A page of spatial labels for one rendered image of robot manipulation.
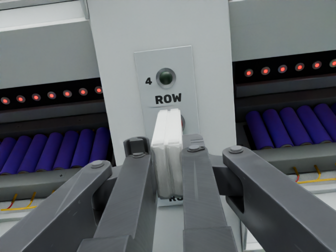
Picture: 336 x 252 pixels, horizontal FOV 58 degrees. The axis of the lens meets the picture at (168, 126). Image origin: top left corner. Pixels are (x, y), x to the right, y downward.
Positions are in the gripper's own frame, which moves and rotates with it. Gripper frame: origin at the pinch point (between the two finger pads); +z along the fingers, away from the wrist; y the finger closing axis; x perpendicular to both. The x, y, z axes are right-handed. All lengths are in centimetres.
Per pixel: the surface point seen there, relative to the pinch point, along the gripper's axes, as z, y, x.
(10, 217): 9.1, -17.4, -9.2
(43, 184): 10.8, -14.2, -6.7
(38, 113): 21.1, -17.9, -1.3
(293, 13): 5.2, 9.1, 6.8
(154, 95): 4.4, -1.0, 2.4
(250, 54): 6.2, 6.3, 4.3
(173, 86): 4.4, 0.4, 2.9
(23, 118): 21.3, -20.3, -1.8
